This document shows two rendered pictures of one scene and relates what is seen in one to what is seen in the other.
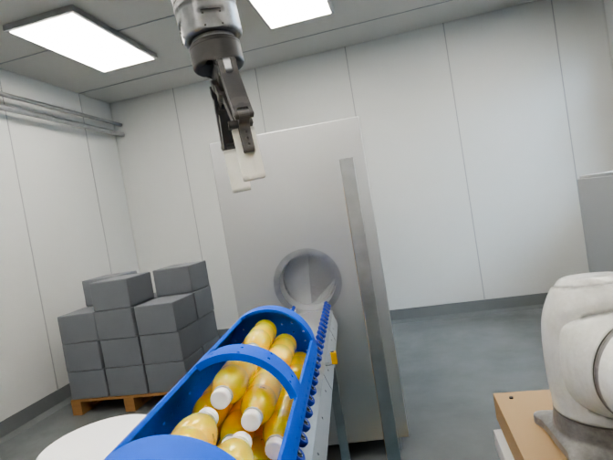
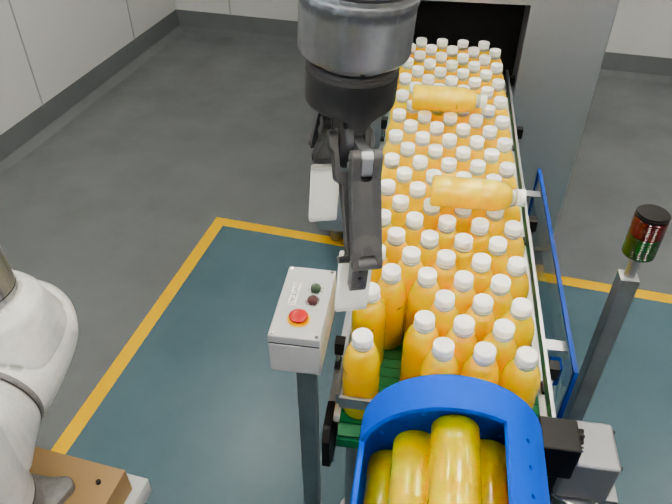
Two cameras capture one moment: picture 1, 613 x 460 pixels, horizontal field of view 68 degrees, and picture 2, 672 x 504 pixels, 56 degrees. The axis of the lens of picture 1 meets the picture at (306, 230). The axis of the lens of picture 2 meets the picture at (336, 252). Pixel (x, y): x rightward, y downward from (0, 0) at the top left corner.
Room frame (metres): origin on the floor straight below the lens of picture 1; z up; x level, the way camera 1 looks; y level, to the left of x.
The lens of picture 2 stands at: (1.15, 0.10, 1.96)
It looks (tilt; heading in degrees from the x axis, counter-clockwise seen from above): 40 degrees down; 183
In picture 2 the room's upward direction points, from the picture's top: straight up
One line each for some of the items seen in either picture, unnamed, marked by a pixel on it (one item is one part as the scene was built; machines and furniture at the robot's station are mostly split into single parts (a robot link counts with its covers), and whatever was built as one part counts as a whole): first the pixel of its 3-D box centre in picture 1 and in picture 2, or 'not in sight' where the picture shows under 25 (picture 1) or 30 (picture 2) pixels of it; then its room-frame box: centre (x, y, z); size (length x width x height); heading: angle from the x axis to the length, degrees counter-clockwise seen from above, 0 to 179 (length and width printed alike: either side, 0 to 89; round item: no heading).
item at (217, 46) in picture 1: (221, 74); (348, 109); (0.67, 0.09, 1.72); 0.08 x 0.07 x 0.09; 15
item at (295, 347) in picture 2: not in sight; (304, 318); (0.26, -0.01, 1.05); 0.20 x 0.10 x 0.10; 174
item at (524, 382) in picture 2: not in sight; (516, 393); (0.39, 0.40, 1.00); 0.07 x 0.07 x 0.19
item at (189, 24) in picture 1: (209, 25); (356, 22); (0.67, 0.09, 1.79); 0.09 x 0.09 x 0.06
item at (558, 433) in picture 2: not in sight; (551, 448); (0.47, 0.46, 0.95); 0.10 x 0.07 x 0.10; 84
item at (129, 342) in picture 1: (143, 333); not in sight; (4.39, 1.74, 0.59); 1.20 x 0.80 x 1.19; 78
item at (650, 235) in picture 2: not in sight; (649, 225); (0.15, 0.65, 1.23); 0.06 x 0.06 x 0.04
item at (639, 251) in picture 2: not in sight; (641, 243); (0.15, 0.65, 1.18); 0.06 x 0.06 x 0.05
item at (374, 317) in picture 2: not in sight; (368, 327); (0.23, 0.12, 1.00); 0.07 x 0.07 x 0.19
